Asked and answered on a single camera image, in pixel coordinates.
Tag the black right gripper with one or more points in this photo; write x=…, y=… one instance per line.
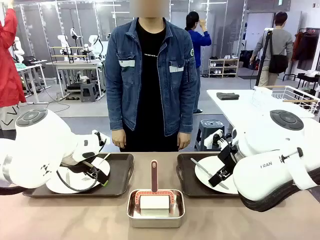
x=228, y=156

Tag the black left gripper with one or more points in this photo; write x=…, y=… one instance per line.
x=86, y=167

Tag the person's left forearm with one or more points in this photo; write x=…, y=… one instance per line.
x=188, y=107

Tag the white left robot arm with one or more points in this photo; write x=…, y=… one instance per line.
x=42, y=140

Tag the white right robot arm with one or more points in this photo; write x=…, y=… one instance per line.
x=265, y=172

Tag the person's right forearm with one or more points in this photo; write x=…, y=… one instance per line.
x=116, y=107

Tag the black shoulder bag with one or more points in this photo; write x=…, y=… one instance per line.
x=278, y=63

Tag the person's right hand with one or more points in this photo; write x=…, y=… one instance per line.
x=118, y=138

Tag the person's left hand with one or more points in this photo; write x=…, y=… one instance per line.
x=184, y=141

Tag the dark brown serving tray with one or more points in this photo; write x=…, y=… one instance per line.
x=120, y=172
x=186, y=180

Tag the white round plate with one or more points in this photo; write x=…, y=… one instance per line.
x=203, y=172
x=75, y=180

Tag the silver table knife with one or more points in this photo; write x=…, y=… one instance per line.
x=200, y=166
x=67, y=178

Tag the rectangular steel container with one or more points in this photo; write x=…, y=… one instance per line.
x=155, y=221

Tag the white side table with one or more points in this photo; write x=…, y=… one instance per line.
x=240, y=107

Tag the dark folded cloth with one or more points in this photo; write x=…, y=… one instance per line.
x=227, y=96

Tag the grey plastic step stool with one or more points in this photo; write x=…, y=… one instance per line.
x=88, y=92

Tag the person in denim jacket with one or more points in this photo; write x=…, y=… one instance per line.
x=152, y=82

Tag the wooden shoe rack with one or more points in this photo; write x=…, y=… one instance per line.
x=223, y=67

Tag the white desk with clutter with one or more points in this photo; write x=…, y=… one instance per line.
x=30, y=68

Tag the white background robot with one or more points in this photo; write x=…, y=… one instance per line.
x=96, y=45
x=64, y=42

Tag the person in blue sweater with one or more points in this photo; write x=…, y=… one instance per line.
x=197, y=42

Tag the red jacket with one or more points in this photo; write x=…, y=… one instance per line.
x=8, y=75

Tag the person in grey sweater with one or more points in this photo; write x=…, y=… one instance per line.
x=277, y=40

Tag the clothes rack with dark coats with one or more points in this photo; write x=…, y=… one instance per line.
x=306, y=47

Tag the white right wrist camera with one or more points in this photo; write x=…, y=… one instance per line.
x=215, y=139

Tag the white workbench with frame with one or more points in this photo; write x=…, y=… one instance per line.
x=75, y=65

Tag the black camera tripod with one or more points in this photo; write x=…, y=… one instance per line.
x=263, y=57

